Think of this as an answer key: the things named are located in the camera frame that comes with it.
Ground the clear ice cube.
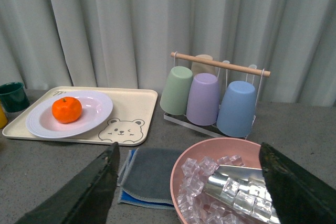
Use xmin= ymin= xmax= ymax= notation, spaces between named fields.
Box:
xmin=233 ymin=190 xmax=256 ymax=215
xmin=181 ymin=158 xmax=200 ymax=177
xmin=251 ymin=198 xmax=272 ymax=222
xmin=220 ymin=178 xmax=240 ymax=203

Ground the dark green enamel mug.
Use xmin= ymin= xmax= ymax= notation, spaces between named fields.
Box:
xmin=1 ymin=82 xmax=30 ymax=113

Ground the beige bear serving tray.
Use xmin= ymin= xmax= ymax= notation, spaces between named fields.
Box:
xmin=3 ymin=86 xmax=158 ymax=146

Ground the purple plastic cup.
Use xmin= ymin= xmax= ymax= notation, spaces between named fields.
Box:
xmin=186 ymin=73 xmax=220 ymax=126

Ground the orange mandarin fruit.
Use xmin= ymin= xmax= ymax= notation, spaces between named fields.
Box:
xmin=51 ymin=97 xmax=82 ymax=124

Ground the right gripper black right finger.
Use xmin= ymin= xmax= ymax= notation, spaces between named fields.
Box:
xmin=259 ymin=142 xmax=335 ymax=223

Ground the metal ice scoop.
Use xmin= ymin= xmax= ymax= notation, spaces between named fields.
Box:
xmin=203 ymin=165 xmax=280 ymax=223

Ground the yellow enamel mug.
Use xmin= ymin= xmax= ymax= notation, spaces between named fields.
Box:
xmin=0 ymin=105 xmax=8 ymax=129

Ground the pink ribbed bowl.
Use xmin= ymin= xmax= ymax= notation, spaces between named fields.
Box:
xmin=170 ymin=137 xmax=281 ymax=224

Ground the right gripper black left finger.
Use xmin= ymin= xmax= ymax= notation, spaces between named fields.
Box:
xmin=17 ymin=143 xmax=120 ymax=223

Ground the blue plastic cup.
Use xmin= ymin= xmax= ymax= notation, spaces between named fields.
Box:
xmin=216 ymin=81 xmax=256 ymax=138

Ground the grey curtain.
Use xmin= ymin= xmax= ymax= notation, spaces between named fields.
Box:
xmin=1 ymin=0 xmax=335 ymax=106

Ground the white ribbed deep plate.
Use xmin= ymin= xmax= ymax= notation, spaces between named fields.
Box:
xmin=26 ymin=90 xmax=113 ymax=138

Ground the green plastic cup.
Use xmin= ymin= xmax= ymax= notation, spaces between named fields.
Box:
xmin=160 ymin=66 xmax=193 ymax=115

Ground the acrylic cup rack wooden handle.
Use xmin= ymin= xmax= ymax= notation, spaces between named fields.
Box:
xmin=163 ymin=51 xmax=271 ymax=137

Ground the grey blue folded cloth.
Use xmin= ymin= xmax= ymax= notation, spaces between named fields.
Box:
xmin=117 ymin=147 xmax=183 ymax=210

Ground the beige plastic cup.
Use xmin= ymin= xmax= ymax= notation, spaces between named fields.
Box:
xmin=191 ymin=55 xmax=216 ymax=76

